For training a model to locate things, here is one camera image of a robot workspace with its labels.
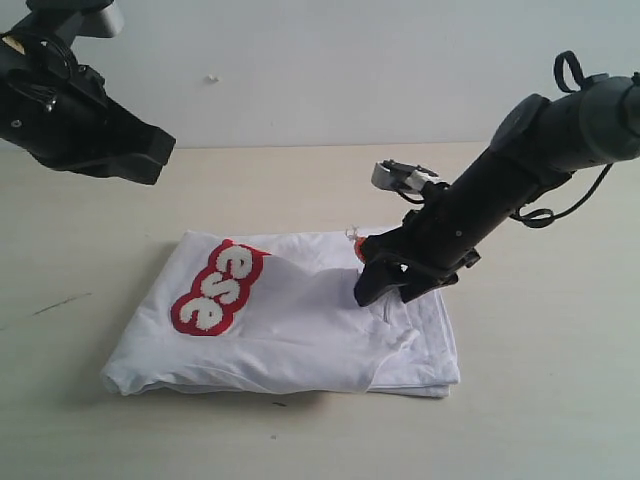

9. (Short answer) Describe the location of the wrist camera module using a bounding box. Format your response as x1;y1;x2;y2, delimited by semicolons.
26;0;124;38
371;159;441;195

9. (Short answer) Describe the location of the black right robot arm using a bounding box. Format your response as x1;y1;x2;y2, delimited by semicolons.
354;77;639;306

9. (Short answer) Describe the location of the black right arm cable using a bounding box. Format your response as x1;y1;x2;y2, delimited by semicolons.
514;49;616;229

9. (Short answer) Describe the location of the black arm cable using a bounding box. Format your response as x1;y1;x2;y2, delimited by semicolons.
0;32;74;76
514;49;616;229

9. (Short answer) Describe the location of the orange size tag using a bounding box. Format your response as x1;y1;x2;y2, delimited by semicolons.
345;225;367;264

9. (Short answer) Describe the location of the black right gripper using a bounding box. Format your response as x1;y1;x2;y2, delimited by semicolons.
353;149;555;306

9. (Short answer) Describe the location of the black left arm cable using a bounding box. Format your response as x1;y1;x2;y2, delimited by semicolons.
0;32;74;76

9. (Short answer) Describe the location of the white t-shirt red lettering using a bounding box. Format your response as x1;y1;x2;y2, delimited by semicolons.
101;231;460;398

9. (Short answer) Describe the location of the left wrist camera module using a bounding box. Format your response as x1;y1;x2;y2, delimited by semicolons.
26;0;124;38

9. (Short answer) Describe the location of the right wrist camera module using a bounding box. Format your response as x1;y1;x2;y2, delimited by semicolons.
371;159;441;195

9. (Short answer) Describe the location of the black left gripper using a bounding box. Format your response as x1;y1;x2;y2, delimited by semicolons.
1;34;176;185

